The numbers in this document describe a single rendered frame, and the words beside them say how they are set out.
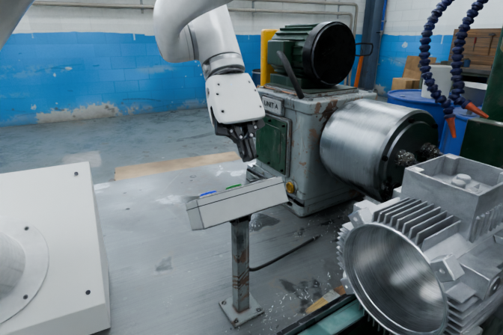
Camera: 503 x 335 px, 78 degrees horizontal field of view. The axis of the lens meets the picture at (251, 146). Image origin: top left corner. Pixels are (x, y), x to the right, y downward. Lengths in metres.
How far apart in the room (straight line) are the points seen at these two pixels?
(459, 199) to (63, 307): 0.66
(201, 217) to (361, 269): 0.27
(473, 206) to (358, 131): 0.39
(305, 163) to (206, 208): 0.47
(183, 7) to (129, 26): 5.28
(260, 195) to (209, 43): 0.30
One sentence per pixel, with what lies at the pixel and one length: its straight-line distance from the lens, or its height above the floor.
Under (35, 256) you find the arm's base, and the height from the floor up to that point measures 0.95.
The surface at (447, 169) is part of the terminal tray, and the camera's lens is 0.60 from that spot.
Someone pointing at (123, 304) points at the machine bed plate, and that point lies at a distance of 0.78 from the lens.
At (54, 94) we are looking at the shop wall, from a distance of 5.92.
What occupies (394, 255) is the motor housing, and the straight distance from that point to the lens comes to 0.62.
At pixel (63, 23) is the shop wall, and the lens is 5.82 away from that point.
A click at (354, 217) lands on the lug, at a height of 1.08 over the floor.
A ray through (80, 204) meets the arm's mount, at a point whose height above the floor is 1.00.
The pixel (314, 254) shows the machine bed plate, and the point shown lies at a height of 0.80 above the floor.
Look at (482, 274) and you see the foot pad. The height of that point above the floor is 1.08.
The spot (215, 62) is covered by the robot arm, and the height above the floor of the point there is 1.28.
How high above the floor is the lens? 1.33
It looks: 20 degrees down
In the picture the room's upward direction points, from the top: straight up
